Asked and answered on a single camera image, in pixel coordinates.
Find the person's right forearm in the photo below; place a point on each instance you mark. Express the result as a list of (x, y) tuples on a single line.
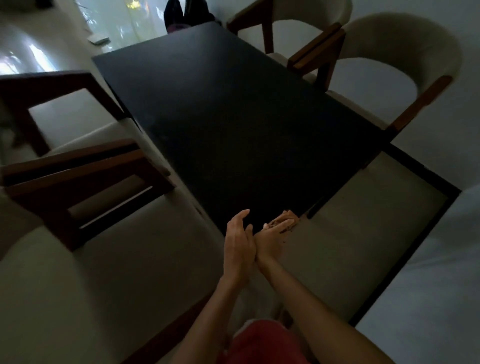
[(318, 318)]

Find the person's right hand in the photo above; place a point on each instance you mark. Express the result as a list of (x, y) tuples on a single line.
[(270, 243)]

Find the person's left forearm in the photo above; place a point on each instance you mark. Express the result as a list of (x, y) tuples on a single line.
[(206, 326)]

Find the black dining table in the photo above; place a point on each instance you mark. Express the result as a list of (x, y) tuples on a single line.
[(225, 112)]

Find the person's red garment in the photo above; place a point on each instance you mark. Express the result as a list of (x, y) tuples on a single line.
[(266, 345)]

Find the beige cushioned wooden chair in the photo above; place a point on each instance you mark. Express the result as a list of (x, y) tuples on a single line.
[(412, 33), (82, 138), (112, 281), (330, 7)]

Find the brown checkered cleaning cloth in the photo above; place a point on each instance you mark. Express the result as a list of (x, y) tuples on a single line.
[(288, 215)]

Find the white power strip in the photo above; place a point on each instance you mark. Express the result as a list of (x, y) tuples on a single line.
[(98, 39)]

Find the person's left hand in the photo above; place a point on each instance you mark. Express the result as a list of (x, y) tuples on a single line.
[(238, 255)]

